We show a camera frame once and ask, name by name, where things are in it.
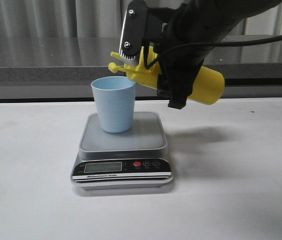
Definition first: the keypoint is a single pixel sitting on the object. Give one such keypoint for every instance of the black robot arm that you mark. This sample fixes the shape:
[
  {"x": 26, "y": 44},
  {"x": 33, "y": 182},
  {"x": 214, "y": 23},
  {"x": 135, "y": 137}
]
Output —
[{"x": 233, "y": 11}]

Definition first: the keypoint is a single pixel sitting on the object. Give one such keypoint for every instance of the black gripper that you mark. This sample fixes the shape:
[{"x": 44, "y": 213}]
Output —
[{"x": 178, "y": 39}]

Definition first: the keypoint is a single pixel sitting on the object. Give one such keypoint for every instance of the grey pleated curtain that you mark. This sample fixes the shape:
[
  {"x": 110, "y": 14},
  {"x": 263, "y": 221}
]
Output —
[{"x": 96, "y": 18}]

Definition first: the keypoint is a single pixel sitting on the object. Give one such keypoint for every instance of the yellow squeeze bottle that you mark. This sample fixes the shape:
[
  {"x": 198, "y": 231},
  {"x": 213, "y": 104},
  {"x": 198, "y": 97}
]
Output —
[{"x": 208, "y": 86}]

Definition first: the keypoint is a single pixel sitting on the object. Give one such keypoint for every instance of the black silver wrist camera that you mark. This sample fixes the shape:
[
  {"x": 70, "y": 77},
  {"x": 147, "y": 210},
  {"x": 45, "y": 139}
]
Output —
[{"x": 133, "y": 31}]

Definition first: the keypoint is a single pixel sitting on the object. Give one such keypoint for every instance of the light blue plastic cup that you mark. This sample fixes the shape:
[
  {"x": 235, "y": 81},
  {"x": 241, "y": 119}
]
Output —
[{"x": 114, "y": 97}]

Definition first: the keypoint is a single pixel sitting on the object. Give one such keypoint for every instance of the silver electronic kitchen scale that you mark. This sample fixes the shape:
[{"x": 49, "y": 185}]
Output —
[{"x": 136, "y": 158}]

